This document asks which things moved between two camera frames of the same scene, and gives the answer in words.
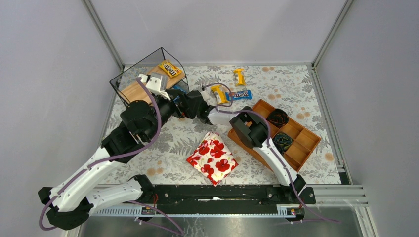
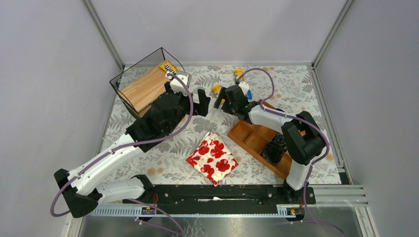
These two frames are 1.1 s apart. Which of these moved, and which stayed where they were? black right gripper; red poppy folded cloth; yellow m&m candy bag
Moved: black right gripper
Stayed: yellow m&m candy bag; red poppy folded cloth
